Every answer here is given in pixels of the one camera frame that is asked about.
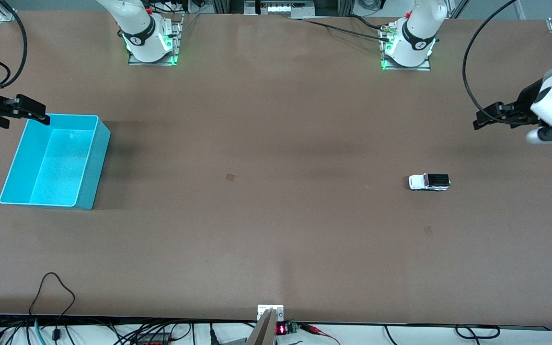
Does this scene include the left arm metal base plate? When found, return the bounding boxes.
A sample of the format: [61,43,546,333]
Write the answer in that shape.
[380,24,431,71]

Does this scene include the thin looped black cable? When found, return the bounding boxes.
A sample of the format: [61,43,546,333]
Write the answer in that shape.
[28,272,76,342]

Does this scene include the cyan plastic bin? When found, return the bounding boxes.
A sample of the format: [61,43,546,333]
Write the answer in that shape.
[0,113,112,211]

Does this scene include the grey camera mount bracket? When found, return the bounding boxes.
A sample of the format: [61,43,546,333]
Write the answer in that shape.
[246,305,285,345]

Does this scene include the grey lit control box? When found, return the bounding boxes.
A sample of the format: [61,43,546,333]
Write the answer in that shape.
[244,0,316,17]

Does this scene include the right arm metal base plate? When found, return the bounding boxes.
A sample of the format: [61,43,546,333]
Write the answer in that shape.
[128,13,181,66]

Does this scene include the black coiled cable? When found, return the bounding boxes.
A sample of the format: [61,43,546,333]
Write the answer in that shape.
[384,325,501,345]

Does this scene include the white jeep toy black roof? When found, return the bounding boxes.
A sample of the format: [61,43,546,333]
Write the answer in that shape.
[409,173,451,192]

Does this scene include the black box with orange buttons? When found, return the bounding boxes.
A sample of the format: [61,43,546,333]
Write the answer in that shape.
[135,334,173,345]

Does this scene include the red and black clip lead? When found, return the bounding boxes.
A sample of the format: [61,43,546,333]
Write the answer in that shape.
[300,323,341,345]

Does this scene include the black cable lying on table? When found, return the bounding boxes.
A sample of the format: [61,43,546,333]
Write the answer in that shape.
[300,14,391,42]

